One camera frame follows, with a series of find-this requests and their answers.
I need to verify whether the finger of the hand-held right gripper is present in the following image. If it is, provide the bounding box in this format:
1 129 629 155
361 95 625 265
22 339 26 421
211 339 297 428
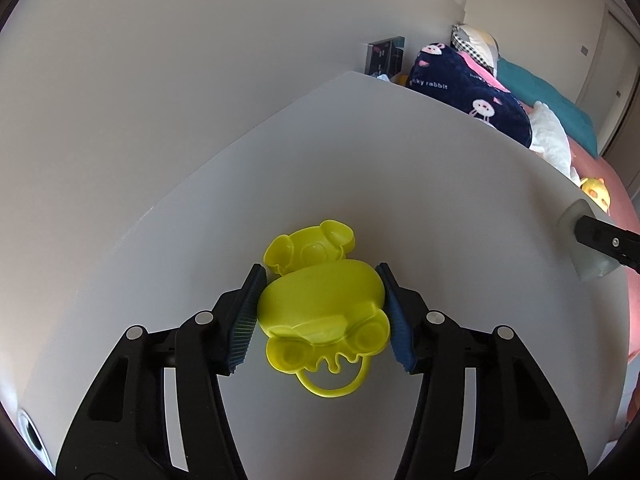
572 214 640 272

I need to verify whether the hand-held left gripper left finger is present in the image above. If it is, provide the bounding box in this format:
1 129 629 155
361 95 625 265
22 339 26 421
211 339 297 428
55 262 268 480

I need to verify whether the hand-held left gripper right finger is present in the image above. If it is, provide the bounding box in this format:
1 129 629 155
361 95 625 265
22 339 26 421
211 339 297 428
375 261 592 480

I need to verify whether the grey plastic handheld device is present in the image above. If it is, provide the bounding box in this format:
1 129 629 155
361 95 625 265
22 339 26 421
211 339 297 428
558 198 629 281

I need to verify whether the yellow-green silicone animal case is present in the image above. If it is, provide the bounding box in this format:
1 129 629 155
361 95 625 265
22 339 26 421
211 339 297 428
256 218 392 400

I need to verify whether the yellow chick plush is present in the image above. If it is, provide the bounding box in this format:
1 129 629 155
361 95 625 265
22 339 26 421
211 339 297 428
578 177 612 214

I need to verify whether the bed with pink sheet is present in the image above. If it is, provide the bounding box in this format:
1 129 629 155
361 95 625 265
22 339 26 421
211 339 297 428
520 100 640 242

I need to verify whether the white goose plush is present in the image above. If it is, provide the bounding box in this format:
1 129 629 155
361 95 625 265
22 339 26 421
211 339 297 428
528 100 581 181

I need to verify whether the teal pillow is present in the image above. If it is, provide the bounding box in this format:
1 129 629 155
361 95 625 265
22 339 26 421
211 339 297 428
497 56 600 159

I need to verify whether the white closet door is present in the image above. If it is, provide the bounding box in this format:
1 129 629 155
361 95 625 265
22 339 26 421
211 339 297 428
580 2 640 157

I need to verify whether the pink folded cloth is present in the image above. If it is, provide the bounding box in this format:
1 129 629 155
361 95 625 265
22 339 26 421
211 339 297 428
457 49 512 95

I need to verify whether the navy rabbit print blanket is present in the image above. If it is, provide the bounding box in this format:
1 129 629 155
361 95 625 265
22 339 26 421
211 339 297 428
407 42 532 149

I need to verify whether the white object with dark hole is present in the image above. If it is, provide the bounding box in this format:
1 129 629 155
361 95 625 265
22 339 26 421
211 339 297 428
17 408 47 462

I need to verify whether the checkered pillow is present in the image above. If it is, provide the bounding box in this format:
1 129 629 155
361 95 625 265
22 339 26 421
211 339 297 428
451 23 502 69

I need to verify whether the black wall panel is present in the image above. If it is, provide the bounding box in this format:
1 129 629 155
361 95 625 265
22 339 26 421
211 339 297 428
363 35 406 77

